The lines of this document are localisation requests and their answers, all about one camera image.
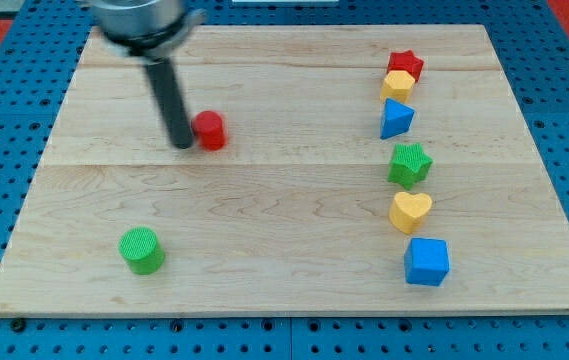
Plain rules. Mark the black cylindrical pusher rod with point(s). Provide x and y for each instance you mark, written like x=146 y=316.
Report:
x=166 y=90

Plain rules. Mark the red cylinder block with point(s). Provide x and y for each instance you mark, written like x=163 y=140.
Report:
x=209 y=127

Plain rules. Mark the red star block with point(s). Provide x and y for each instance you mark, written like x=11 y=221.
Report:
x=406 y=61

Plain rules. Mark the green star block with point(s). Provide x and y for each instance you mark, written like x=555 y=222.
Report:
x=409 y=165

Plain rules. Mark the green cylinder block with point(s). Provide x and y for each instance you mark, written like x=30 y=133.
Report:
x=141 y=250

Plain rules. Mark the wooden board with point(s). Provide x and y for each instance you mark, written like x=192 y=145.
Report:
x=290 y=218

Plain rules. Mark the yellow hexagon block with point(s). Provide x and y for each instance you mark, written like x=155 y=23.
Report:
x=397 y=85

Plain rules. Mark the blue triangle block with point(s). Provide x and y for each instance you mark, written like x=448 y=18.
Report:
x=396 y=119

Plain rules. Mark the yellow heart block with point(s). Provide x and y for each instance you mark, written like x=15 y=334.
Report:
x=408 y=211

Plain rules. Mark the blue cube block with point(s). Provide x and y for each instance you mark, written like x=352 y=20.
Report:
x=426 y=261

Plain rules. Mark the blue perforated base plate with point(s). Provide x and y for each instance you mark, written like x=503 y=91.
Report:
x=37 y=60

